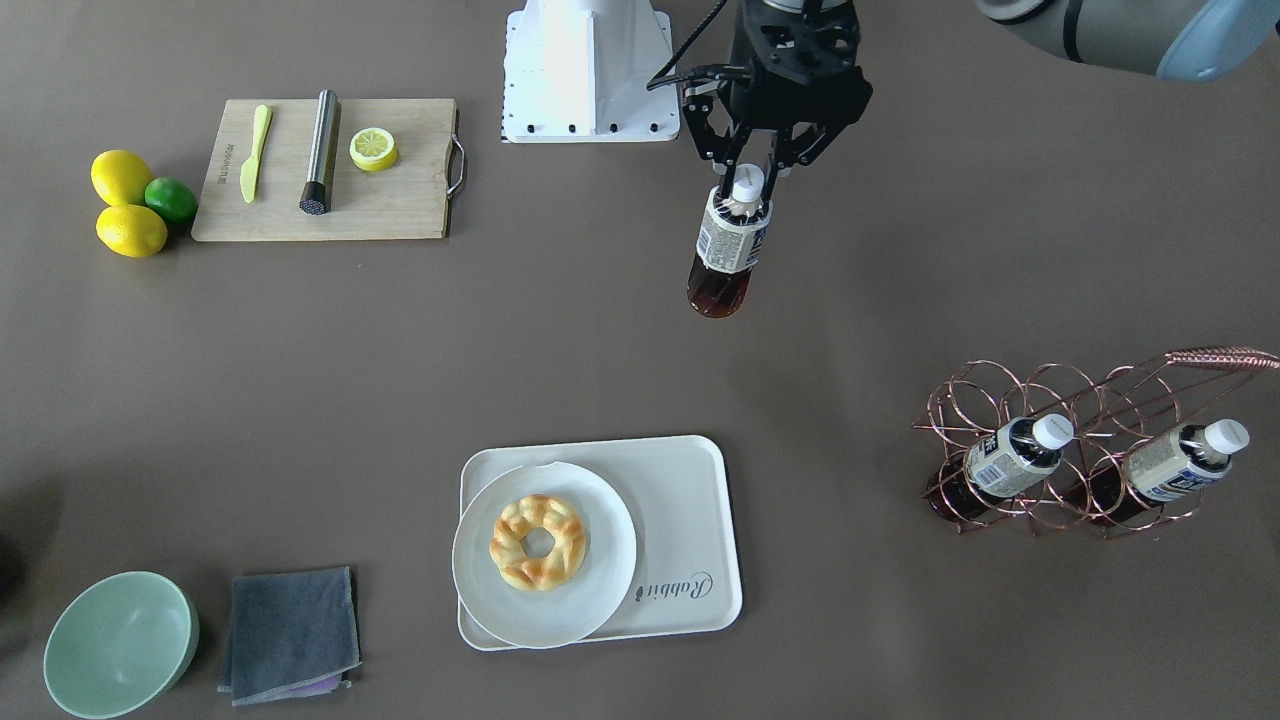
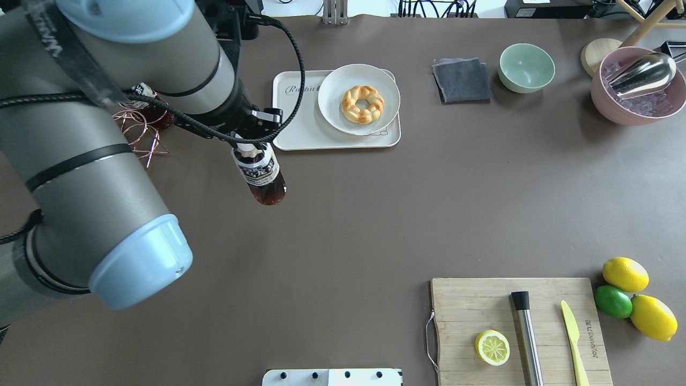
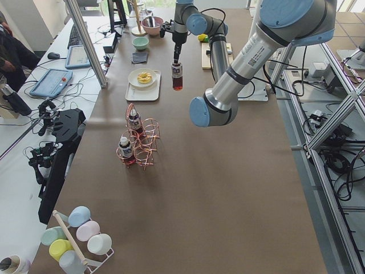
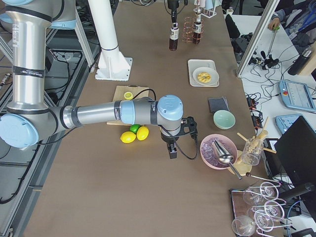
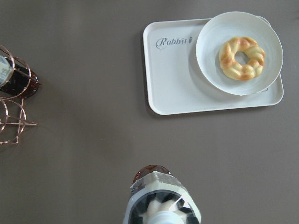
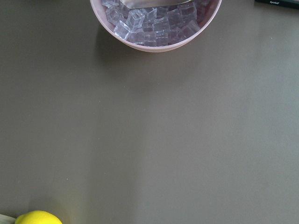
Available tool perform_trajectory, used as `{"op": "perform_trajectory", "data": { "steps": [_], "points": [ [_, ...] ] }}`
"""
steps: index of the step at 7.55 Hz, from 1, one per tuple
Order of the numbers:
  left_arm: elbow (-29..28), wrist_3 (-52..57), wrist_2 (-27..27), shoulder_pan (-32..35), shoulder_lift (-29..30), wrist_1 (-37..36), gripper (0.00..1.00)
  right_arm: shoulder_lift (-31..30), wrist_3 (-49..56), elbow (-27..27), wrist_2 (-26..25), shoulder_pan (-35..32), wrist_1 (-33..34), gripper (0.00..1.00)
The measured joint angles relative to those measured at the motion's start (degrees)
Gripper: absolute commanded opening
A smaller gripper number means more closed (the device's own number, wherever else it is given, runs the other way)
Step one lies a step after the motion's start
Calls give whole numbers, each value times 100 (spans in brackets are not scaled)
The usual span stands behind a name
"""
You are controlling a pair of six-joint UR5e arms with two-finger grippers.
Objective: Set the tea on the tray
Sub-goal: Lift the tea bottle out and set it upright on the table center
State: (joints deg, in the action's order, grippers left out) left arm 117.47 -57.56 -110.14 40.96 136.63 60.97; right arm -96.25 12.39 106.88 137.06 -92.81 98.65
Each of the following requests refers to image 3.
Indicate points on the white wire cup rack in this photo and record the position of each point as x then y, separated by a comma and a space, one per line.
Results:
94, 261

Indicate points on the white cup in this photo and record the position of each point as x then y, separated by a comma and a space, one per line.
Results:
99, 244

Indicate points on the ring pastry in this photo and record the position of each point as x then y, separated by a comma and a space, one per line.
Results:
144, 78

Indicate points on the teach pendant tablet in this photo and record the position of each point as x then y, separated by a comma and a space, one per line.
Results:
77, 58
52, 83

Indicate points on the wooden cutting board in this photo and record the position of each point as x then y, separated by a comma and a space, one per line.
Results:
205, 55

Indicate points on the white serving tray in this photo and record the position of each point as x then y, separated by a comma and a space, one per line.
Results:
144, 92

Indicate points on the yellow cup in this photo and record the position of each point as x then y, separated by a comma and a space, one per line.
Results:
58, 248

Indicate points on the wooden rack rod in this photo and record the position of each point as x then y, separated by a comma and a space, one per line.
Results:
70, 238

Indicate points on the wooden cup tree stand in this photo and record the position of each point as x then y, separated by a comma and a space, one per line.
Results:
138, 30

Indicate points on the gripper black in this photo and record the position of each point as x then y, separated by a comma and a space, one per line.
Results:
178, 39

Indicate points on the tea bottle in rack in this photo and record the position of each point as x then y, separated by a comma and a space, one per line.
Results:
126, 151

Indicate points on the grey folded cloth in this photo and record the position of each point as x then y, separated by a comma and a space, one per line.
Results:
140, 57

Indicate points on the aluminium frame post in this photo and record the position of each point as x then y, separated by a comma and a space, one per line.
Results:
77, 18

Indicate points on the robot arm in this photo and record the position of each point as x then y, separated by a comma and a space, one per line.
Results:
280, 23

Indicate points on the metal ice scoop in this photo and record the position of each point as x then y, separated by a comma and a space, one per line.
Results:
151, 21

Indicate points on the black stand frame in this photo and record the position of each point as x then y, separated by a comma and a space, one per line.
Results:
67, 133

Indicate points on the computer mouse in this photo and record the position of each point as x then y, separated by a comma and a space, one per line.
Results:
53, 56

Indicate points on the black thermos bottle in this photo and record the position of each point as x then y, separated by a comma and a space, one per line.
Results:
15, 101

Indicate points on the white plate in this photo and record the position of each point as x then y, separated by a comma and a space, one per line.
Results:
132, 78

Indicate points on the black keyboard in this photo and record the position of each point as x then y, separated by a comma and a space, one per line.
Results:
74, 38

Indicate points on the pink bowl with ice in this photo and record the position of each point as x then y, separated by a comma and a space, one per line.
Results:
155, 31

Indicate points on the grey blue cup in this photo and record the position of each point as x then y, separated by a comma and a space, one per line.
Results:
71, 264

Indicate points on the pale green cup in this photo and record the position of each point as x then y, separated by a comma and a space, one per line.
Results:
52, 234

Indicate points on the paper cup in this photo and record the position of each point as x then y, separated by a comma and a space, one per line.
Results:
14, 265

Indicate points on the pink cup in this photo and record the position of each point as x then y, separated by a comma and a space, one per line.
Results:
88, 230

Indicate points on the tea bottle dark red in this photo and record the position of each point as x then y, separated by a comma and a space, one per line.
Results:
177, 76

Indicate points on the mint green bowl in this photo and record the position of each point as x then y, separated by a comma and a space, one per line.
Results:
140, 43

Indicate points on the copper wire bottle rack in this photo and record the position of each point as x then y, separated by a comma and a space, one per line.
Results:
145, 145

